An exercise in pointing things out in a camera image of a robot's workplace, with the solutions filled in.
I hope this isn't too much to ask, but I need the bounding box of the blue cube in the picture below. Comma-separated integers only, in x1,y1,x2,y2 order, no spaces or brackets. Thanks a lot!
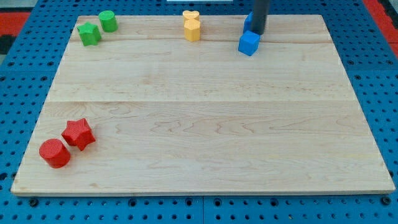
238,30,261,56

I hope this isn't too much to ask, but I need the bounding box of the light wooden board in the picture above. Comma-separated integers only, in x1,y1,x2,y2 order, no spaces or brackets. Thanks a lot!
11,15,395,197

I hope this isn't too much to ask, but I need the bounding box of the yellow hexagon block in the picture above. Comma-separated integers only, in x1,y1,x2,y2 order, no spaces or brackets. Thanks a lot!
184,19,201,42

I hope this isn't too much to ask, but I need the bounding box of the yellow heart block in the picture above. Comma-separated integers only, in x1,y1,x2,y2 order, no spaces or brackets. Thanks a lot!
182,10,200,21

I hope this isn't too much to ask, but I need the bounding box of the blue block behind pole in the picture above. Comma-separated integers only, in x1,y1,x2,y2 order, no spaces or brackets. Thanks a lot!
243,12,253,33

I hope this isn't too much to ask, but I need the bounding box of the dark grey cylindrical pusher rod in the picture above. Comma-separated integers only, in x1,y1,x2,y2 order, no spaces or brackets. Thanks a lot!
250,0,271,35

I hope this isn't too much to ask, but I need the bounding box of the red star block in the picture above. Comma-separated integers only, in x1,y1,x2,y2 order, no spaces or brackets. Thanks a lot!
62,118,96,151

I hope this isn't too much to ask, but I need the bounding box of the green cylinder block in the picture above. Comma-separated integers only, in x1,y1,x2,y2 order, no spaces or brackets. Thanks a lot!
98,10,118,32

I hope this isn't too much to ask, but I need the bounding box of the green star block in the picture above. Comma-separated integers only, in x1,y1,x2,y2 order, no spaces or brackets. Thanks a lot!
77,22,101,46

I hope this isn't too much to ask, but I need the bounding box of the red cylinder block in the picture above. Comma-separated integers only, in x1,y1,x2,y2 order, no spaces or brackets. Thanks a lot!
39,139,71,169

